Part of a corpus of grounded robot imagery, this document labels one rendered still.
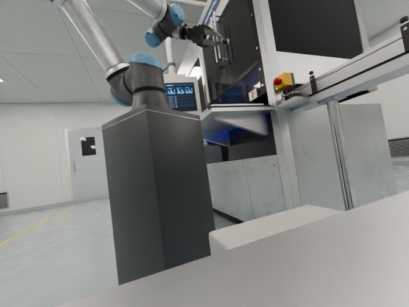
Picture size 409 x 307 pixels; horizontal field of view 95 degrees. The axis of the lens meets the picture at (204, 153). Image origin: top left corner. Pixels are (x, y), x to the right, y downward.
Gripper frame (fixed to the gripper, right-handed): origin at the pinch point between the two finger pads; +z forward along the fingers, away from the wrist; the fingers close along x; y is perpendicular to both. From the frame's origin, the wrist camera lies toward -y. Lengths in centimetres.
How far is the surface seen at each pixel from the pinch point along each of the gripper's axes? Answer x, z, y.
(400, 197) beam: 2, 41, -85
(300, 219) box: 4, 33, -90
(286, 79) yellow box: 12.2, 37.4, 11.1
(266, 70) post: 12.2, 26.1, 23.6
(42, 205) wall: 468, -428, 82
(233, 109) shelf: 29.0, 16.2, -7.3
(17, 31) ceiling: 55, -343, 124
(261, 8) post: -16.6, 11.7, 40.9
